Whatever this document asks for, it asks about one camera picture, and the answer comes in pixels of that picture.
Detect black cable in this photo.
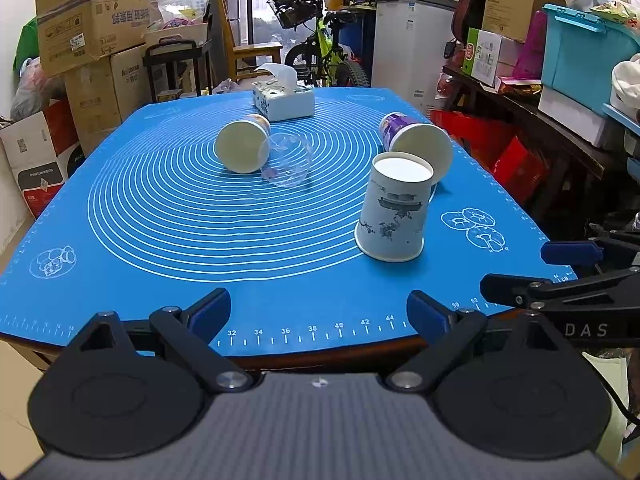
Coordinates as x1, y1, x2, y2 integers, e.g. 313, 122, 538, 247
581, 349, 632, 443

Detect green and white box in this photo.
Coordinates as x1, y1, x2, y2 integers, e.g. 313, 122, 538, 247
465, 27, 526, 89

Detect clear plastic cup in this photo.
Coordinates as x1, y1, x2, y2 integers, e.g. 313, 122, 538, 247
259, 132, 312, 189

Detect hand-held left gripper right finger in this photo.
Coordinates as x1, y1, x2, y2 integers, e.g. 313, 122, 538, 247
385, 289, 577, 394

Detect dark wooden side table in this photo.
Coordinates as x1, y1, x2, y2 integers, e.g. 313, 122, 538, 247
442, 65, 640, 231

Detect wooden chair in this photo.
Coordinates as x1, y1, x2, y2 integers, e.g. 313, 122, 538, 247
215, 0, 284, 86

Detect orange print paper cup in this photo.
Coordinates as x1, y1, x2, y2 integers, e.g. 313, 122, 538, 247
215, 113, 272, 174

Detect clear bag of packets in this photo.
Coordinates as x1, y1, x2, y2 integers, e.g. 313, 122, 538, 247
157, 0, 211, 32

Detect white chest freezer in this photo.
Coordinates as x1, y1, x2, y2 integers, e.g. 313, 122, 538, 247
372, 0, 459, 112

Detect grey plastic bag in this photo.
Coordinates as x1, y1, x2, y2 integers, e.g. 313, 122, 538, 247
10, 56, 67, 122

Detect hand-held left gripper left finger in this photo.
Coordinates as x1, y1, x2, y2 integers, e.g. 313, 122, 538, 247
64, 287, 254, 394

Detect white patterned tissue box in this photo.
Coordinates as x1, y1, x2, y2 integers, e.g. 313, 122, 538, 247
251, 62, 316, 122

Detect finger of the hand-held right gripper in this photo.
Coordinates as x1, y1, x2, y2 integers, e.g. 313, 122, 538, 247
480, 266, 640, 314
541, 236, 640, 267

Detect white ink-print paper cup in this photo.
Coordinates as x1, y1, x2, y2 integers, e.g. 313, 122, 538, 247
354, 152, 435, 263

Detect white flat box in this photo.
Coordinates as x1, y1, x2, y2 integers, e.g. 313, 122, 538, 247
537, 84, 622, 149

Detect green and black bicycle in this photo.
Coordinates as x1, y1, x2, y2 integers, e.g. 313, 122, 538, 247
259, 0, 371, 89

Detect white and red cardboard box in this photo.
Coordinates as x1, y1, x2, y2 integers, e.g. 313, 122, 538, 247
0, 99, 86, 219

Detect teal plastic storage bin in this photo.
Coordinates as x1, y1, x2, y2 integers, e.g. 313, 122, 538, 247
541, 4, 640, 117

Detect large open cardboard box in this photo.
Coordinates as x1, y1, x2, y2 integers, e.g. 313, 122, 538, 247
35, 0, 162, 79

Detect red gift bags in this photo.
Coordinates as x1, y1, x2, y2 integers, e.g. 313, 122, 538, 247
430, 109, 549, 204

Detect purple print paper cup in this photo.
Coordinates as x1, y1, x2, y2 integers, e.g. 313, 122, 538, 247
378, 112, 454, 196

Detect blue silicone baking mat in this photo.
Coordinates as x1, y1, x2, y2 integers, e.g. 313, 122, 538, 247
0, 87, 578, 357

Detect green bag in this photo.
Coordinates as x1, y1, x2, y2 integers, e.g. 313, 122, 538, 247
12, 16, 42, 79

